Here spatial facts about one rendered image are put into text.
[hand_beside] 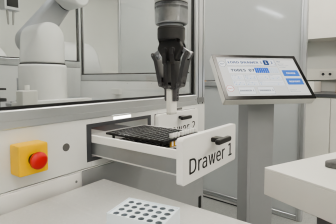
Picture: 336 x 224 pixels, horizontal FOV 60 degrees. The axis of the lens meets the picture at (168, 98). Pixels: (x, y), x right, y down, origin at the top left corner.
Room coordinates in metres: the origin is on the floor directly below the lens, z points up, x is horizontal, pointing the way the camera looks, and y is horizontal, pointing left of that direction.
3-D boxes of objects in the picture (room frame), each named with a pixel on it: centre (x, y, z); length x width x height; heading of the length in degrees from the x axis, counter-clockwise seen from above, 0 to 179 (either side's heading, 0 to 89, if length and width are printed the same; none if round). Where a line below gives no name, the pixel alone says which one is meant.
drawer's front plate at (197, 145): (0.77, -0.11, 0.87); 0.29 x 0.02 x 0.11; 143
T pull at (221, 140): (0.75, -0.13, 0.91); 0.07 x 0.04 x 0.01; 143
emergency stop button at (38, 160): (0.66, 0.30, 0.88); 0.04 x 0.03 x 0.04; 143
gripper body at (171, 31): (0.80, -0.01, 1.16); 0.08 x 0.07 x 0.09; 53
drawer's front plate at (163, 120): (1.21, -0.04, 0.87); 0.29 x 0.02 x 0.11; 143
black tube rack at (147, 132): (0.89, 0.05, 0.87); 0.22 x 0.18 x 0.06; 53
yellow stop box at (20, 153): (0.68, 0.33, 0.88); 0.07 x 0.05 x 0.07; 143
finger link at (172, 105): (0.79, -0.01, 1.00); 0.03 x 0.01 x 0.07; 143
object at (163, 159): (0.89, 0.06, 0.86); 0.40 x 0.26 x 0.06; 53
